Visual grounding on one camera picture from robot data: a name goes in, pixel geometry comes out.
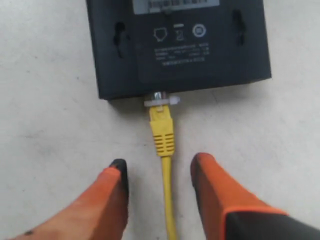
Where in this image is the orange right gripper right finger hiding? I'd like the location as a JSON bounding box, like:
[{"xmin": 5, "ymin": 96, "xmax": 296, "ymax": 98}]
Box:
[{"xmin": 190, "ymin": 152, "xmax": 320, "ymax": 240}]

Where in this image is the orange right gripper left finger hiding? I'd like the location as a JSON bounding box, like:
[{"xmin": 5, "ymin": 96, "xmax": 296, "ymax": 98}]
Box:
[{"xmin": 15, "ymin": 158, "xmax": 129, "ymax": 240}]

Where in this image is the yellow ethernet cable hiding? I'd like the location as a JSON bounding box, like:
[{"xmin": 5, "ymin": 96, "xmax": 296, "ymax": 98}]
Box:
[{"xmin": 143, "ymin": 91, "xmax": 181, "ymax": 240}]

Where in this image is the black network switch box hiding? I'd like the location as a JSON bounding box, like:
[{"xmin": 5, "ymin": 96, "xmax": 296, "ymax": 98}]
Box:
[{"xmin": 86, "ymin": 0, "xmax": 272, "ymax": 101}]

